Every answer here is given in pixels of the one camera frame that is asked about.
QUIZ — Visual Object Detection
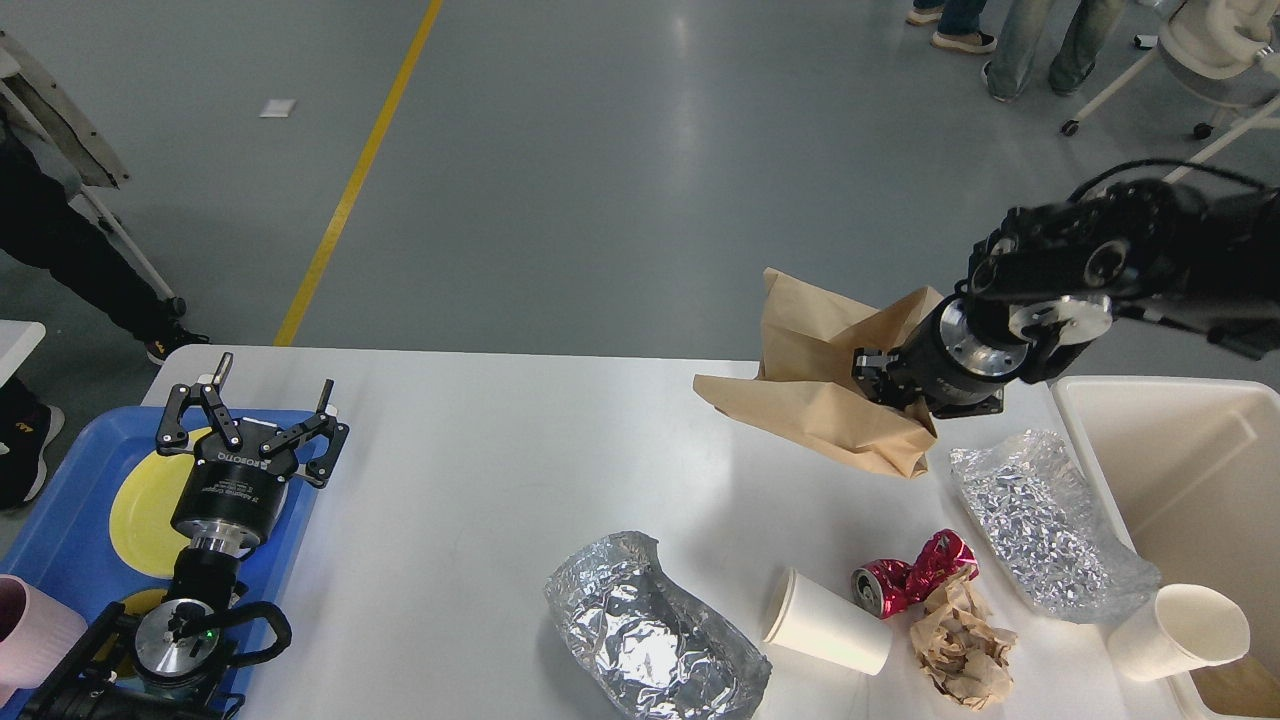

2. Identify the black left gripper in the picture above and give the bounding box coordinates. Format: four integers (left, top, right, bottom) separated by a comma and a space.
155, 352, 349, 547

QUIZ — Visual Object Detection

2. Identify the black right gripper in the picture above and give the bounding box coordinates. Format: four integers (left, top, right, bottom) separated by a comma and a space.
851, 300, 1030, 419

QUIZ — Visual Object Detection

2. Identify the brown paper bag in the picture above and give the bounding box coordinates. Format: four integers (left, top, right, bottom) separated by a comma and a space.
692, 268, 942, 479

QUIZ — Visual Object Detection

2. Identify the yellow plate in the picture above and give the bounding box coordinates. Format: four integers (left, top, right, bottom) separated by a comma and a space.
109, 452, 202, 579

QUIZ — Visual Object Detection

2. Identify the teal green mug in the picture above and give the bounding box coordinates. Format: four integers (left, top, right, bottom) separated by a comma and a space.
93, 587, 166, 682

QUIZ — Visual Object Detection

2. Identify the foil sheet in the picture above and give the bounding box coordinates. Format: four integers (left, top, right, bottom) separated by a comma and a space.
948, 430, 1161, 624

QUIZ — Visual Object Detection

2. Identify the pink ribbed mug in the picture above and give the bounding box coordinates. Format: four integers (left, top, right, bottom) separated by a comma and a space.
1, 574, 88, 705

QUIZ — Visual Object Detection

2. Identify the foil tray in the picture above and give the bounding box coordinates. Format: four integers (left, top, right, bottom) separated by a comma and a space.
543, 530, 772, 719

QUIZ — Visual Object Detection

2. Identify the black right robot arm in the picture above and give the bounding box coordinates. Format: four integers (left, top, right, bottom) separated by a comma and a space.
851, 167, 1279, 419

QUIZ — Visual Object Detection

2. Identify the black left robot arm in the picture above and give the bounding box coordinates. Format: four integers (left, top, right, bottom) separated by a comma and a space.
20, 354, 349, 719

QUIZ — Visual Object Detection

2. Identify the crushed red can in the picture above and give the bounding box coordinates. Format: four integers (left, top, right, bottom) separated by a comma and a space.
850, 529, 980, 619

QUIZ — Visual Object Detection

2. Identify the white side table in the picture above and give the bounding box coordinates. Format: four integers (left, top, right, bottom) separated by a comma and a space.
0, 319, 46, 386

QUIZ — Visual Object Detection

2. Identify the crumpled brown paper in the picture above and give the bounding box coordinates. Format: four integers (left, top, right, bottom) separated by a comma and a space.
909, 573, 1018, 711

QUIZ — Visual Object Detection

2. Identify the beige plastic bin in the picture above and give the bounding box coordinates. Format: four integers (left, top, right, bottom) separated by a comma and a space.
1053, 375, 1279, 719

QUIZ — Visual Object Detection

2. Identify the person in blue jeans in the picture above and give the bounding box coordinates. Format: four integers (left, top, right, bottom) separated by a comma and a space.
982, 0, 1126, 102

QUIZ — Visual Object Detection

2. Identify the white paper cup in bin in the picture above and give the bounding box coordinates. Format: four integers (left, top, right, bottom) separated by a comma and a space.
1106, 584, 1251, 682

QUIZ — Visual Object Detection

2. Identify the grey chair at left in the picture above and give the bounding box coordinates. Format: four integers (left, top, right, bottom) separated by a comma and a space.
1, 31, 187, 318

